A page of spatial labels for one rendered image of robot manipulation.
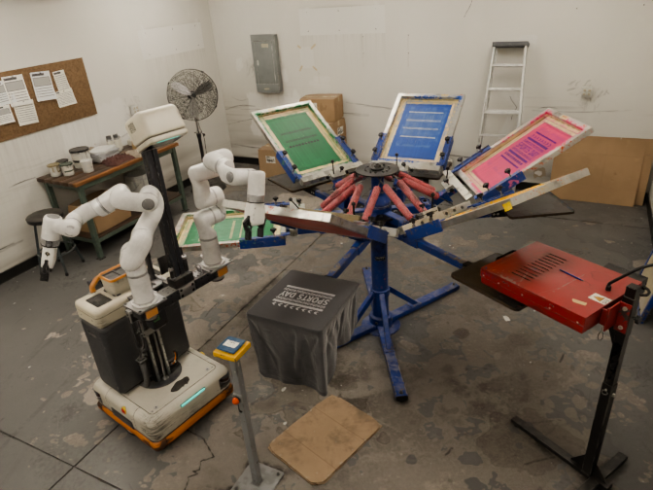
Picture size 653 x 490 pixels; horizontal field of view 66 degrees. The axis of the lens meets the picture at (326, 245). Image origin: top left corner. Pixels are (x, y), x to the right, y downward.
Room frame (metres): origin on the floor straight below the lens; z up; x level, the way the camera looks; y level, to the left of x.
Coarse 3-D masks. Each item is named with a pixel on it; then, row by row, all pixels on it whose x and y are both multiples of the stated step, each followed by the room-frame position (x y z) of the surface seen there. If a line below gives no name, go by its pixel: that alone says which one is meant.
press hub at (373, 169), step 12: (360, 168) 3.33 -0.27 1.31; (372, 168) 3.27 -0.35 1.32; (384, 168) 3.29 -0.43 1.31; (396, 168) 3.27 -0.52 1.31; (372, 180) 3.27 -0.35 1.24; (384, 192) 3.26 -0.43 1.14; (360, 204) 3.40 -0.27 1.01; (384, 204) 3.22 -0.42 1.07; (384, 216) 3.16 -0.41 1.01; (372, 240) 3.26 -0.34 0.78; (372, 252) 3.26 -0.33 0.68; (384, 252) 3.24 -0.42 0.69; (372, 264) 3.27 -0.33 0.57; (384, 264) 3.24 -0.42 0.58; (372, 276) 3.27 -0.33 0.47; (384, 276) 3.24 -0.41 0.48; (372, 288) 3.28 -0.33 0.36; (384, 288) 3.24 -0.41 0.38; (372, 300) 3.28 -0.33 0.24; (372, 312) 3.31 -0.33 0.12; (372, 324) 3.24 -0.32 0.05; (396, 324) 3.27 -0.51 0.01
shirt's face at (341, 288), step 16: (304, 272) 2.58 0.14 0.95; (272, 288) 2.43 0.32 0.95; (320, 288) 2.39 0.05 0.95; (336, 288) 2.38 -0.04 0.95; (352, 288) 2.36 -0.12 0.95; (256, 304) 2.27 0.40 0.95; (272, 304) 2.26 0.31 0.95; (336, 304) 2.21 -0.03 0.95; (288, 320) 2.11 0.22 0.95; (304, 320) 2.10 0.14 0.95; (320, 320) 2.09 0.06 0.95
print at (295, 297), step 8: (288, 288) 2.42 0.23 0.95; (296, 288) 2.41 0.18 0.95; (304, 288) 2.40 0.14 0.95; (280, 296) 2.34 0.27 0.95; (288, 296) 2.34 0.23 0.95; (296, 296) 2.33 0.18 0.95; (304, 296) 2.32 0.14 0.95; (312, 296) 2.32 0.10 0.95; (320, 296) 2.31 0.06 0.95; (328, 296) 2.30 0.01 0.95; (280, 304) 2.25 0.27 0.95; (288, 304) 2.25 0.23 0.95; (296, 304) 2.24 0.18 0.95; (304, 304) 2.24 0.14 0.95; (312, 304) 2.23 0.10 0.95; (320, 304) 2.23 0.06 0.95; (312, 312) 2.16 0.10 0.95; (320, 312) 2.15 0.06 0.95
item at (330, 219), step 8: (224, 200) 2.28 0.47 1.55; (232, 200) 2.26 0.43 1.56; (232, 208) 2.24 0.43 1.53; (240, 208) 2.22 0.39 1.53; (264, 208) 2.17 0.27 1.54; (272, 208) 2.15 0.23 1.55; (280, 208) 2.13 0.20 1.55; (288, 208) 2.12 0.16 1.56; (288, 216) 2.10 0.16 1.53; (296, 216) 2.08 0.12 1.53; (304, 216) 2.06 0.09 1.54; (312, 216) 2.05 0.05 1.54; (320, 216) 2.03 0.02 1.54; (328, 216) 2.01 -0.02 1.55; (336, 216) 2.06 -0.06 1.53; (336, 224) 2.05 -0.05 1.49; (344, 224) 2.12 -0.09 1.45; (352, 224) 2.20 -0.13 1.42; (328, 232) 2.72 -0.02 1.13; (360, 232) 2.28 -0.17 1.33
